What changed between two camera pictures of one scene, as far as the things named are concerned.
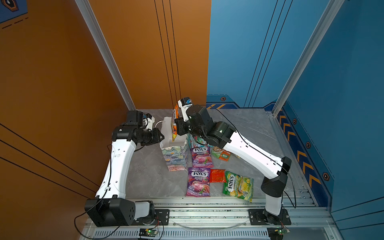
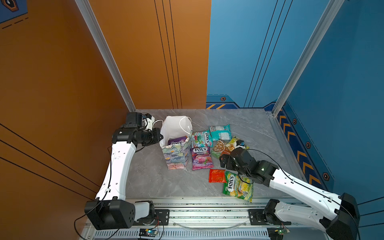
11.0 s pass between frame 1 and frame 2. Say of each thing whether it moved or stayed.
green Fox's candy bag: stayed
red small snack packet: stayed
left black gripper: stayed
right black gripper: moved
